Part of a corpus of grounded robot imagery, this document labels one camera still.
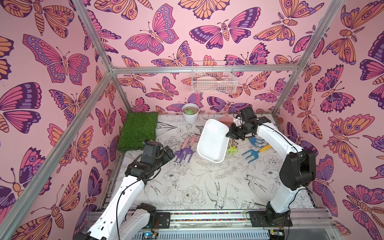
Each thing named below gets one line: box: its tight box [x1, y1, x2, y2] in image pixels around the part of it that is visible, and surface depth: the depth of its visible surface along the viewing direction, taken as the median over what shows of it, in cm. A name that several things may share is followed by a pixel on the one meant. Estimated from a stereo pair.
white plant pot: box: [182, 103, 200, 124], surface depth 115 cm
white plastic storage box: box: [197, 118, 230, 164], surface depth 90 cm
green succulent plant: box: [185, 108, 195, 116], surface depth 108 cm
